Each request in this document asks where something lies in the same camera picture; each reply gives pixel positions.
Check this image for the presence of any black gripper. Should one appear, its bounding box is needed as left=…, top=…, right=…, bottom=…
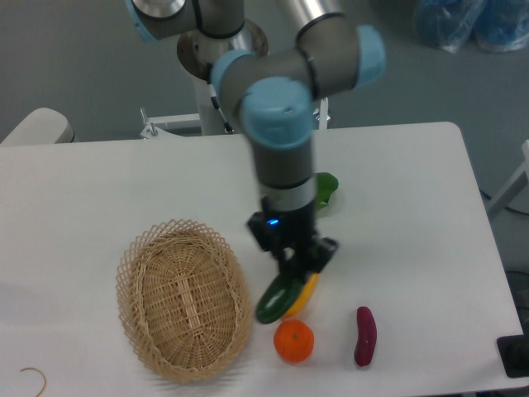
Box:
left=246, top=197, right=339, bottom=280

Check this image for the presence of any green cucumber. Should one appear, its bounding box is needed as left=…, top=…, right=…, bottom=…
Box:
left=255, top=271, right=306, bottom=324

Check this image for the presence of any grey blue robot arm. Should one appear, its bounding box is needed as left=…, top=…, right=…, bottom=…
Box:
left=203, top=1, right=386, bottom=280

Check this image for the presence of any woven wicker basket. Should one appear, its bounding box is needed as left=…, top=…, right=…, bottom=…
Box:
left=116, top=219, right=253, bottom=384

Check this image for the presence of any yellow squash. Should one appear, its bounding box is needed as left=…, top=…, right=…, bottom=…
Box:
left=282, top=273, right=320, bottom=318

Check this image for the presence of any orange mandarin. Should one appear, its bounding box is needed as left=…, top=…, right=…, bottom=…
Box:
left=274, top=319, right=315, bottom=364

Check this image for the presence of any green bok choy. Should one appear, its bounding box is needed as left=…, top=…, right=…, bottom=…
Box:
left=316, top=172, right=339, bottom=211

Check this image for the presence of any purple sweet potato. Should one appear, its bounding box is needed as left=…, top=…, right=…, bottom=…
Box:
left=355, top=306, right=378, bottom=367

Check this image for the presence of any black device at edge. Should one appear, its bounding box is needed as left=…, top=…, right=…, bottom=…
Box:
left=497, top=335, right=528, bottom=379

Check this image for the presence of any white chair back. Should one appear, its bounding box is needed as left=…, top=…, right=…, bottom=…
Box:
left=1, top=108, right=79, bottom=147

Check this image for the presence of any blue plastic bag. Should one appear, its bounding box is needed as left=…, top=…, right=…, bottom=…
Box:
left=413, top=1, right=528, bottom=54

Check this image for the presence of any white frame at right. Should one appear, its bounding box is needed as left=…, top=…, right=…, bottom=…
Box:
left=485, top=140, right=528, bottom=220

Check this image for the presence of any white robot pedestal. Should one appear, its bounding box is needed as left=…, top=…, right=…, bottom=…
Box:
left=138, top=22, right=334, bottom=141

